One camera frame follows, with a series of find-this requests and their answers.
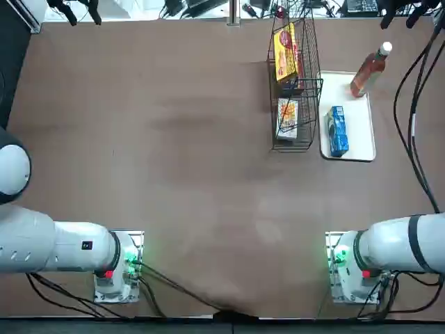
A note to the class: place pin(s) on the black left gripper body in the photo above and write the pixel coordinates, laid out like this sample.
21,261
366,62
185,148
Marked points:
73,2

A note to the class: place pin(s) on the amber tea bottle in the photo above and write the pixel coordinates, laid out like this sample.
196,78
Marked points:
366,74

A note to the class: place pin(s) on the blue Oreo cookie box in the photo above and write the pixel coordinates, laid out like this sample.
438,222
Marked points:
337,132

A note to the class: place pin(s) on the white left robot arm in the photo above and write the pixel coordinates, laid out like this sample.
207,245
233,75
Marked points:
69,250

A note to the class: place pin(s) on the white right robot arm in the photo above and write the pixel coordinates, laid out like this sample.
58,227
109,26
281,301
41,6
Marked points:
400,240

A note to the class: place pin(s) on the white plastic tray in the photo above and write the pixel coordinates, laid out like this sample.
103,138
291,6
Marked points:
361,132

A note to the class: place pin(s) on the black keyboard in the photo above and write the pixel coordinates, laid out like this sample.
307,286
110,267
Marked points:
363,7

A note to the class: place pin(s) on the white equipment desk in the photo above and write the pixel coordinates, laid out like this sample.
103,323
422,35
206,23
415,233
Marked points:
139,8

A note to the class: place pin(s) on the red plug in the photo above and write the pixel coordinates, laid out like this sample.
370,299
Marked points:
281,13

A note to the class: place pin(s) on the yellow Nabati wafer box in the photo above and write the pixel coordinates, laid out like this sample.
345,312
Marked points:
283,55

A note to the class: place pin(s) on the white Franzzi biscuit box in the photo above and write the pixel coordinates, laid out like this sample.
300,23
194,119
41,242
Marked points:
288,120

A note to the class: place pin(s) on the aluminium frame profile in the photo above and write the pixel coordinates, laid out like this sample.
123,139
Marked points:
31,21
438,24

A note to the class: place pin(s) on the aluminium upright post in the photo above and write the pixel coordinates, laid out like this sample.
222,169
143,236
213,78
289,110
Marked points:
233,14

